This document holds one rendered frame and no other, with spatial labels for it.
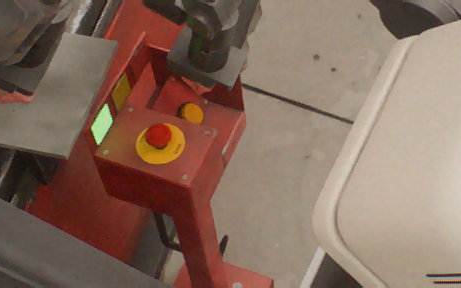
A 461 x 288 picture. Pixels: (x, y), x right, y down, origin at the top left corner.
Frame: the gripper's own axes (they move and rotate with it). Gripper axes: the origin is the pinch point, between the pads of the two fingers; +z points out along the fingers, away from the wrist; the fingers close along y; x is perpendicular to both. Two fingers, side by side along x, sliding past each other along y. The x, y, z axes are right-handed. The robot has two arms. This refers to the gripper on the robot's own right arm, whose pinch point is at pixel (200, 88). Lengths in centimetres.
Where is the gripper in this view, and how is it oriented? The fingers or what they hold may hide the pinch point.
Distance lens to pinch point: 135.6
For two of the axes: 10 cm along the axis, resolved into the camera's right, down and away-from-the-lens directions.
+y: -9.1, -4.0, 0.5
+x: -3.7, 7.7, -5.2
